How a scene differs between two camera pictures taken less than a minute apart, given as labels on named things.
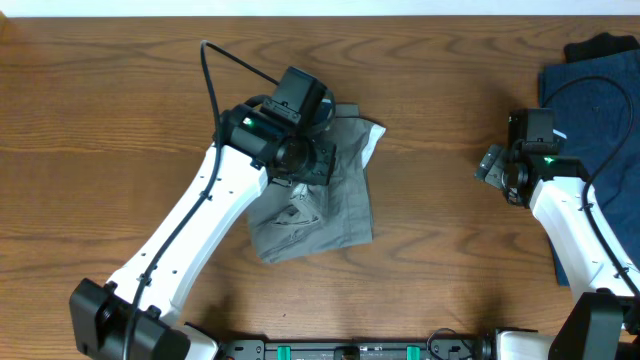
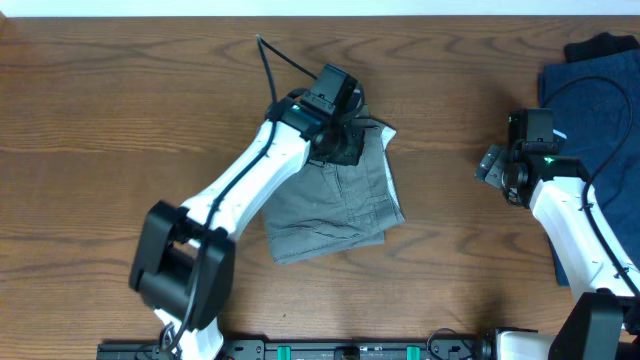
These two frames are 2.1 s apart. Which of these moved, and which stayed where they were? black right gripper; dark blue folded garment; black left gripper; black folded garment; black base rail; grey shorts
Moved: black left gripper; grey shorts
Stayed: black right gripper; dark blue folded garment; black folded garment; black base rail
